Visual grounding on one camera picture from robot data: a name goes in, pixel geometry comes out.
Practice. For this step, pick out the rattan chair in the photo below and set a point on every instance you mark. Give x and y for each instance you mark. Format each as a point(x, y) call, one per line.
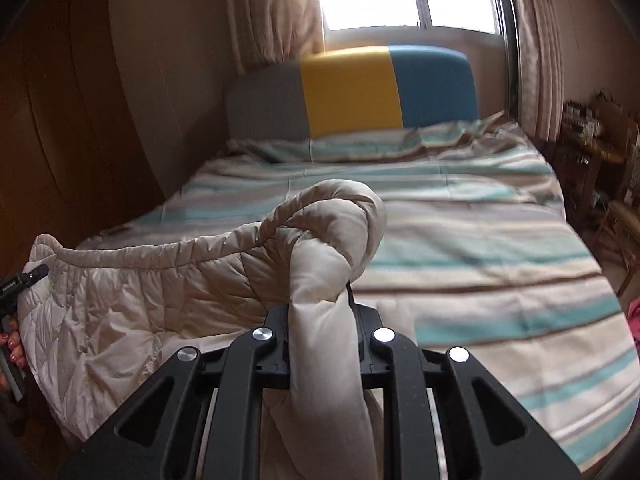
point(622, 220)

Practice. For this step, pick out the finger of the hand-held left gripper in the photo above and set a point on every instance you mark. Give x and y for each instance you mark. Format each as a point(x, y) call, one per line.
point(35, 274)

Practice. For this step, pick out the striped pillow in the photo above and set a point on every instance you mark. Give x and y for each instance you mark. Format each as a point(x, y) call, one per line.
point(325, 147)

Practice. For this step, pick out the beige quilted down jacket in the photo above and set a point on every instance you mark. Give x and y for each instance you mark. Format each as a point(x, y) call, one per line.
point(150, 280)

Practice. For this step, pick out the clutter of small boxes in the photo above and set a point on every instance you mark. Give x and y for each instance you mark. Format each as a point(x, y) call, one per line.
point(582, 120)

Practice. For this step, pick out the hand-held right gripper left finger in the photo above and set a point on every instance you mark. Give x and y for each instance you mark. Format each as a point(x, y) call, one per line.
point(277, 350)

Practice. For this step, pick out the grey yellow blue headboard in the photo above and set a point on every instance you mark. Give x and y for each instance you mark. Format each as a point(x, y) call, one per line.
point(350, 90)

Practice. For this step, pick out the person's left hand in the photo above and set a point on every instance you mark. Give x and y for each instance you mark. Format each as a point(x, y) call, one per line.
point(12, 347)

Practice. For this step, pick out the wooden side table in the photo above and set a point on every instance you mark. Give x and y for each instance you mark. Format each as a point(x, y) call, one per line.
point(590, 160)

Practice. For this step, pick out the brown wooden wardrobe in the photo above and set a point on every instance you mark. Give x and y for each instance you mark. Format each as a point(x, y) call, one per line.
point(60, 110)

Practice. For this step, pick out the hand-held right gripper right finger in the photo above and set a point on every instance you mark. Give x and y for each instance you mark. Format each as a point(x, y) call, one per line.
point(370, 355)

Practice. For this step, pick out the striped bed with sheet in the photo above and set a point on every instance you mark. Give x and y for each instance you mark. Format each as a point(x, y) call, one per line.
point(475, 260)

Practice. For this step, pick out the patterned beige curtain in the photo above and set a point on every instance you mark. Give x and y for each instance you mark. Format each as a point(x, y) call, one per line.
point(275, 10)
point(540, 50)

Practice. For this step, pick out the pink ruffled blanket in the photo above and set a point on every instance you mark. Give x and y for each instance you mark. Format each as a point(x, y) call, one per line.
point(634, 320)

